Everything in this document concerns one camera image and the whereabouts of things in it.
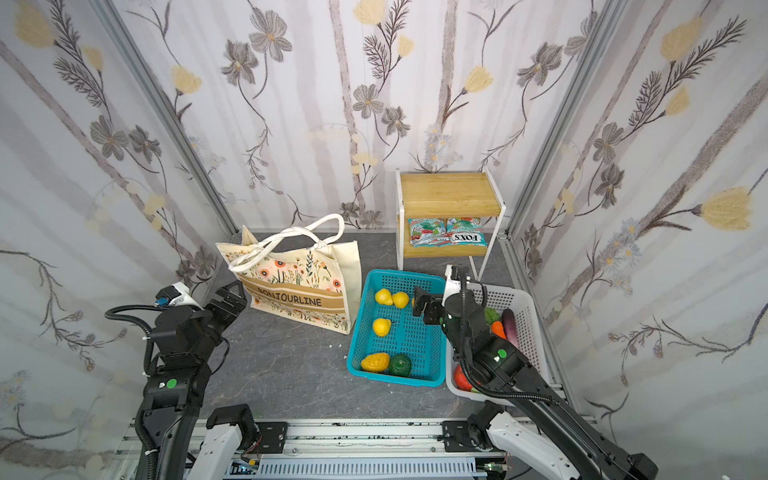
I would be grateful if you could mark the cream floral tote bag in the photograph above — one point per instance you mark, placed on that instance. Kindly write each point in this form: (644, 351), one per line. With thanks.
(301, 273)

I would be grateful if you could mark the teal plastic basket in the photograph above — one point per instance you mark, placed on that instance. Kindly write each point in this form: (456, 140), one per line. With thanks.
(423, 344)

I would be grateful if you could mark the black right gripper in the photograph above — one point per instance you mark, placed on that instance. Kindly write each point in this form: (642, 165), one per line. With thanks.
(432, 307)

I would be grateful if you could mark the yellow bumpy citrus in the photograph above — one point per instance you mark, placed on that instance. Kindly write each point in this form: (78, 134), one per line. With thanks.
(375, 363)

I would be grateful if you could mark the orange carrot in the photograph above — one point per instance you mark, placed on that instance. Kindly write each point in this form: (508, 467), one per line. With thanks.
(498, 329)

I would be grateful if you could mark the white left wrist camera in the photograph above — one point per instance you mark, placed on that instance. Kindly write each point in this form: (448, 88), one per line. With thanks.
(177, 294)

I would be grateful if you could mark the red tomato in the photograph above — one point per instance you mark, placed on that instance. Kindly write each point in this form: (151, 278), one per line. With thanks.
(460, 380)

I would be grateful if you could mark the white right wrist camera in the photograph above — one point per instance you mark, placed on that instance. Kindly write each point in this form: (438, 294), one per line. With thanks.
(456, 280)

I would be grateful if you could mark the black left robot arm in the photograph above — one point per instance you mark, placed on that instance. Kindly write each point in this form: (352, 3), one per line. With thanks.
(172, 399)

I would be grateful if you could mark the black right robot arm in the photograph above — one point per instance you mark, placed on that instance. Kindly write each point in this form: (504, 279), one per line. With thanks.
(522, 414)

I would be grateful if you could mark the small yellow lemon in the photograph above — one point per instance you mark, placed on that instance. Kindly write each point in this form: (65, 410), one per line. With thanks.
(400, 300)

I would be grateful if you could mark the Fox's candy bag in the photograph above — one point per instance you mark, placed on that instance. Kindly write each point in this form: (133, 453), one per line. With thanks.
(466, 231)

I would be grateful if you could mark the green bell pepper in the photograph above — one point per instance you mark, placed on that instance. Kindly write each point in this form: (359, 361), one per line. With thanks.
(400, 365)

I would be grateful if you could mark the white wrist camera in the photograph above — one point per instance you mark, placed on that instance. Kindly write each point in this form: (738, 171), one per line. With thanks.
(177, 294)
(456, 280)

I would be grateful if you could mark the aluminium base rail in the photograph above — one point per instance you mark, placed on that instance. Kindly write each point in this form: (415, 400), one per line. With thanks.
(334, 449)

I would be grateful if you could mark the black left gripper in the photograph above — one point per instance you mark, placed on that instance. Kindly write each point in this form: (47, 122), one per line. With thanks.
(222, 306)

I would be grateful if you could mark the teal candy bag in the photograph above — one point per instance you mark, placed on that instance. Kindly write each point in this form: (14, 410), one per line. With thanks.
(427, 232)

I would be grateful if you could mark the white plastic basket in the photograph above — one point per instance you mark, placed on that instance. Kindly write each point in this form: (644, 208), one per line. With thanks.
(529, 336)

